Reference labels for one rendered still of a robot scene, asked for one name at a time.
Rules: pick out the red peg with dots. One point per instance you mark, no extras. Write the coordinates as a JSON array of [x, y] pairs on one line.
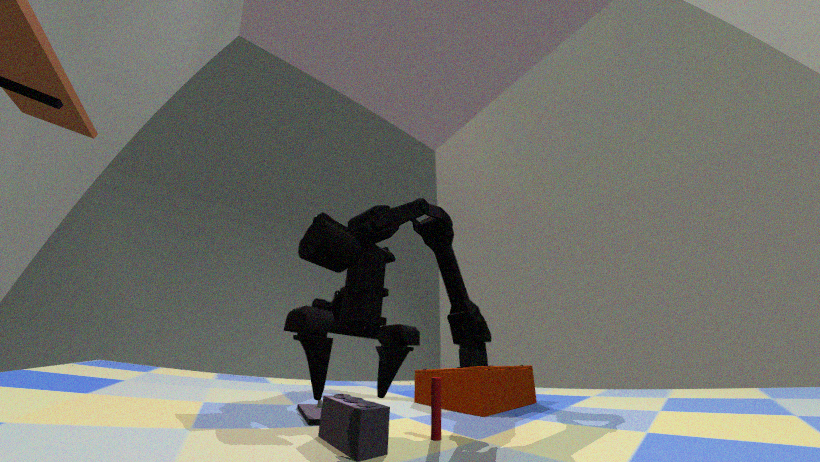
[[436, 412]]

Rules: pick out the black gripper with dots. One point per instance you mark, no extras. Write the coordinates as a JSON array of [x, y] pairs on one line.
[[361, 307]]

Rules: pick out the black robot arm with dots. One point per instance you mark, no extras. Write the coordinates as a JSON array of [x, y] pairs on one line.
[[330, 244]]

